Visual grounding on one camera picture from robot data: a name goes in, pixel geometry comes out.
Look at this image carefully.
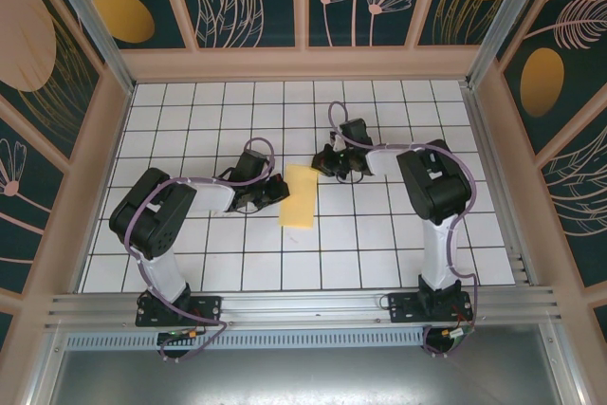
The yellow paper sheet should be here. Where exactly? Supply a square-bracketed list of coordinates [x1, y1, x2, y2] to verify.
[276, 163, 318, 230]

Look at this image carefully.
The grey metal sheet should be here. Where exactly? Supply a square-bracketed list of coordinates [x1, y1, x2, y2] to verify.
[46, 347, 584, 405]

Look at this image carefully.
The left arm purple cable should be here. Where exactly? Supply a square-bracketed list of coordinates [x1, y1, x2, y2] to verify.
[123, 138, 277, 362]

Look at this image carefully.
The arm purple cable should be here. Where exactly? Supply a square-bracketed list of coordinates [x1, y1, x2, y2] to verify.
[123, 138, 277, 362]
[327, 101, 479, 359]

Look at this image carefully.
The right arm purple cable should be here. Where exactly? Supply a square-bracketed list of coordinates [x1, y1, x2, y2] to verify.
[327, 101, 479, 359]

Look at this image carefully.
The aluminium mounting rail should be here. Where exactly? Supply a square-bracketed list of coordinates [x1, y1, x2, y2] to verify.
[45, 285, 563, 333]

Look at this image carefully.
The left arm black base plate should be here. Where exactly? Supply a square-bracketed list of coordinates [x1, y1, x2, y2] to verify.
[136, 293, 224, 329]

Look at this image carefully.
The grey slotted cable duct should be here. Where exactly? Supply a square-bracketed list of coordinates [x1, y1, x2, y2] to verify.
[65, 328, 428, 352]

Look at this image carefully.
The aluminium side rail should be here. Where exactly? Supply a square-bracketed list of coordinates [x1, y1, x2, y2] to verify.
[462, 82, 540, 288]

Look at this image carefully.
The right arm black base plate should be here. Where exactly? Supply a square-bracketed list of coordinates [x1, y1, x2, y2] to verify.
[387, 290, 475, 325]

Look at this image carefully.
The short aluminium frame post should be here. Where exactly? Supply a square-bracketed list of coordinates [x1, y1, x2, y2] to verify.
[23, 328, 70, 405]
[544, 314, 589, 405]

